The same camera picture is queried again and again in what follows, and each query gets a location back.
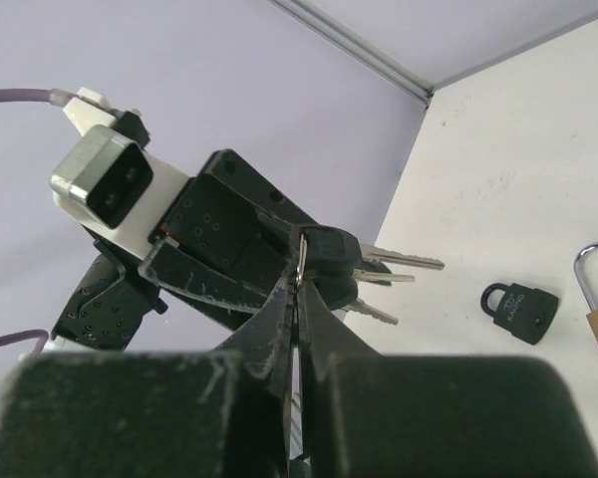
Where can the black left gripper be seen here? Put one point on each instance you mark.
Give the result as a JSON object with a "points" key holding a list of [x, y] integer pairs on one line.
{"points": [[220, 249]]}

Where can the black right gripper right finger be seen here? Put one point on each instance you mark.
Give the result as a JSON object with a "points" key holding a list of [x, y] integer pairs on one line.
{"points": [[369, 415]]}

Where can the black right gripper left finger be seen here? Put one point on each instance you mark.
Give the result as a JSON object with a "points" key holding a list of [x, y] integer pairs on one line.
{"points": [[224, 413]]}

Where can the black-headed key bunch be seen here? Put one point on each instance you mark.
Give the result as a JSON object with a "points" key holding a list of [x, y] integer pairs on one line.
{"points": [[336, 262]]}

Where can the black Kaijing padlock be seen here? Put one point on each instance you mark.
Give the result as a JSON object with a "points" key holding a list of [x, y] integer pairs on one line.
{"points": [[526, 313]]}

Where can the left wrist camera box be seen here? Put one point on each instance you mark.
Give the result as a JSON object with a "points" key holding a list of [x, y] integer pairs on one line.
{"points": [[108, 181]]}

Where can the aluminium frame post right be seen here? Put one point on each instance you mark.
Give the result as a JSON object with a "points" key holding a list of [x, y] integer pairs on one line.
{"points": [[362, 50]]}

